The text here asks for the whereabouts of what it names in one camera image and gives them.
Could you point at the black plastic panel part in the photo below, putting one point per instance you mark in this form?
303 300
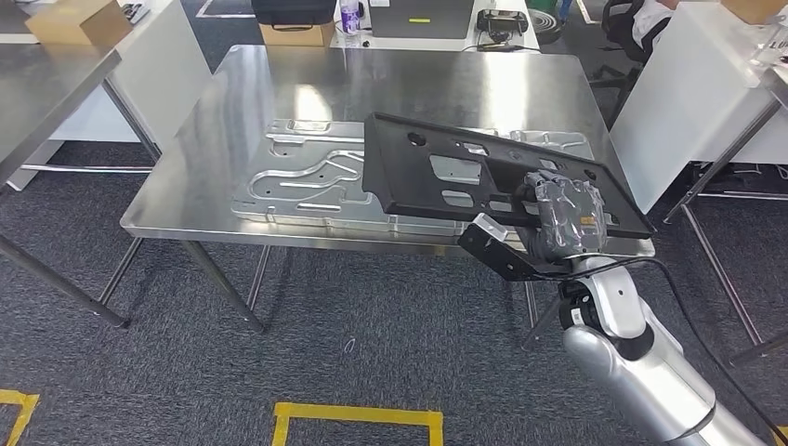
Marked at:
400 178

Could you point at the stainless steel workbench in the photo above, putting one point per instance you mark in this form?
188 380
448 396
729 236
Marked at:
400 86

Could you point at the aluminium stamped plate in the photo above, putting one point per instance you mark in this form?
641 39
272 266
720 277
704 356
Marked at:
769 46
295 203

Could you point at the small white loop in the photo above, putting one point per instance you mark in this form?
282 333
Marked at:
349 338

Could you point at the white desk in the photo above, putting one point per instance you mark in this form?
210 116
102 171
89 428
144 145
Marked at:
431 44

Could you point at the grey laptop case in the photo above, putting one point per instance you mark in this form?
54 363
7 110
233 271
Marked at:
425 27

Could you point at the black power adapter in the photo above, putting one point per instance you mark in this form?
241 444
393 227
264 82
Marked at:
505 47

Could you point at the clear bottle purple label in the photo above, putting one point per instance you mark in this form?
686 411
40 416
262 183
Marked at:
349 18

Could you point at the brown cardboard box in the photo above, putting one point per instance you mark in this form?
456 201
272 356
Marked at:
74 24
751 9
295 38

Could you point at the black handheld controller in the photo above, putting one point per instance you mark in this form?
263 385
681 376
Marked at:
502 21

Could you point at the black carry bag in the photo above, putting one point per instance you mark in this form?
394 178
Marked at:
295 11

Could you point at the black office chair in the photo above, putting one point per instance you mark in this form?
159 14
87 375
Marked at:
622 31

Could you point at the white garment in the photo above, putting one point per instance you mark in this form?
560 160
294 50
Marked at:
649 18

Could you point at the small grey device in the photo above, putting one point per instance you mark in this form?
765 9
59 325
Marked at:
135 13

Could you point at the stainless steel table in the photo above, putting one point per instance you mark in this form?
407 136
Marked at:
779 86
43 86

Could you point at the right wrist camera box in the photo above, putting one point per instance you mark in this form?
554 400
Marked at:
489 226

